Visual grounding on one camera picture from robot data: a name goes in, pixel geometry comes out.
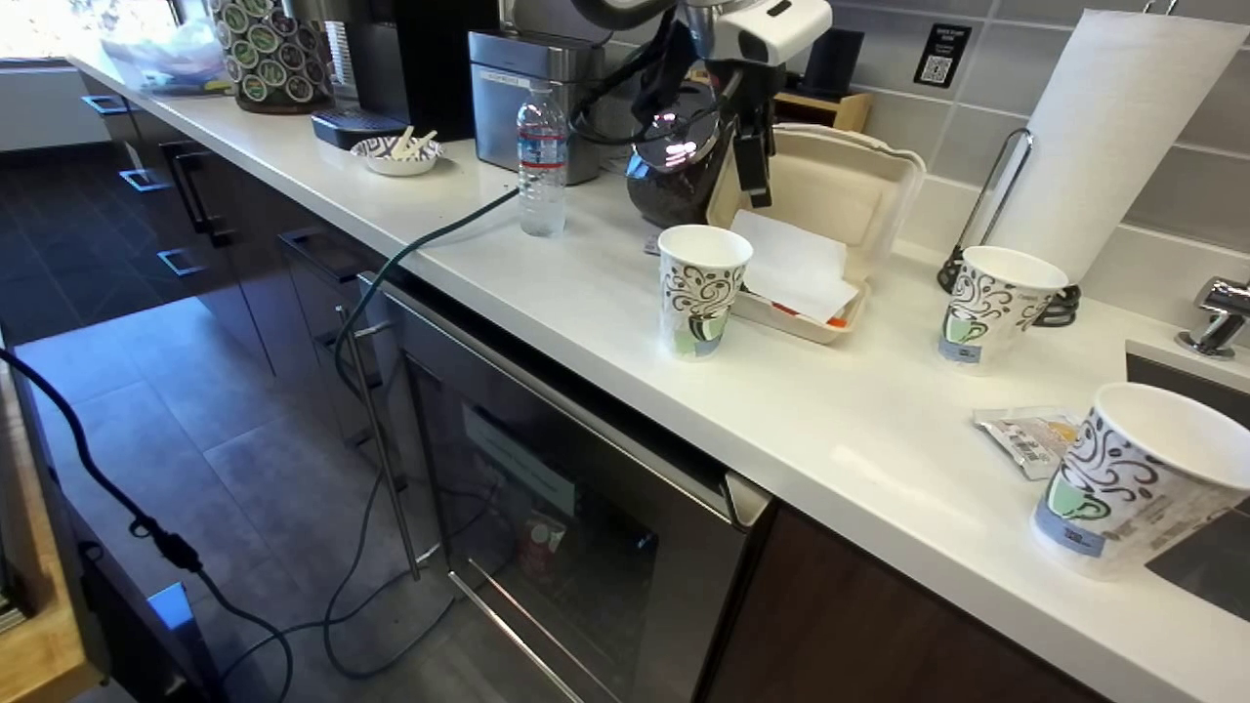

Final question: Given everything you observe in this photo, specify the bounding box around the crumpled snack wrapper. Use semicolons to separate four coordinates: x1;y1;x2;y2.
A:
973;407;1078;480

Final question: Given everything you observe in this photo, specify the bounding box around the wooden tray shelf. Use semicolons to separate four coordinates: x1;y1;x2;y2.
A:
772;95;871;134

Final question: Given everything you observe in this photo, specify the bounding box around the black floor cable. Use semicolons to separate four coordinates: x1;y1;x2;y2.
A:
0;348;302;703

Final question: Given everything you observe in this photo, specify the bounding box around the chrome sink faucet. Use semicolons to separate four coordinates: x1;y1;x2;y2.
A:
1183;276;1250;357

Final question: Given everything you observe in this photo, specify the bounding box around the beige clamshell takeout box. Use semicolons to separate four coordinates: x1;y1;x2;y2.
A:
707;120;924;348

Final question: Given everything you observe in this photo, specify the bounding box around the black wall label plate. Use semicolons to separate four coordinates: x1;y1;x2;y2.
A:
914;25;973;89

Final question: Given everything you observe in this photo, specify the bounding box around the patterned paper cup centre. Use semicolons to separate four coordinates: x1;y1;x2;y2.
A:
657;224;754;357

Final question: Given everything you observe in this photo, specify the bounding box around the coffee pod carousel rack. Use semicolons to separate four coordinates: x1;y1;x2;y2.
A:
209;0;332;115

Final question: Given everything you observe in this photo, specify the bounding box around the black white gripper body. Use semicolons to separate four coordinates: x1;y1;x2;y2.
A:
680;0;832;87

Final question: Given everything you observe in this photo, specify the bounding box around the black round coffee pot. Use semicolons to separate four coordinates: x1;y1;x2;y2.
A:
624;87;726;225

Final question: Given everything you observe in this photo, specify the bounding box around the green blue cable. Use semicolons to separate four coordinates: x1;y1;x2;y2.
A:
315;172;543;683

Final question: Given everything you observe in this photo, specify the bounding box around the white tissue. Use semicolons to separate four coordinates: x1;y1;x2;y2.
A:
732;212;858;324

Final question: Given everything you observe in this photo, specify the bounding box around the clear plastic bag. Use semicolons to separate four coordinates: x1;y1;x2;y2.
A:
101;16;229;95

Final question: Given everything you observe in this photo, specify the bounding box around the patterned paper cup back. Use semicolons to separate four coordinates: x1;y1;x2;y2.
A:
939;247;1070;364

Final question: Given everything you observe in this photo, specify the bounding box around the blue patterned small plate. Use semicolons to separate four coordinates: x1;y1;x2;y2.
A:
353;135;441;181

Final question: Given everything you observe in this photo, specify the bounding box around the steel condiment bin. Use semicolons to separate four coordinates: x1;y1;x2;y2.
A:
467;30;596;167

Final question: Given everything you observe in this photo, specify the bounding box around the stainless dishwasher front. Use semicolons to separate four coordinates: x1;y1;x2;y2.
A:
370;281;769;703

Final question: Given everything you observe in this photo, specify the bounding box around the patterned paper cup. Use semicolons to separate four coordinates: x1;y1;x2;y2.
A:
939;247;1070;364
657;224;754;357
1035;384;1250;571

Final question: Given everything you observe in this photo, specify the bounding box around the white paper towel roll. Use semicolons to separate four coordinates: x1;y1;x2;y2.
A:
993;13;1250;281

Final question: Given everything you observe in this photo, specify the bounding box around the black silver Keurig machine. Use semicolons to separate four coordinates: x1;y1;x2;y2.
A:
312;0;499;147

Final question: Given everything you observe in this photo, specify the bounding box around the black wire towel holder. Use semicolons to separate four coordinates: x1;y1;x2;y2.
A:
932;130;1081;329

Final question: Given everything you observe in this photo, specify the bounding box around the patterned paper cup near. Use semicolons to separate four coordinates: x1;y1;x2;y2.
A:
1035;384;1250;571

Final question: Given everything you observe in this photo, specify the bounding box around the clear plastic water bottle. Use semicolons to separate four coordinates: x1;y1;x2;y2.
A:
515;83;568;234

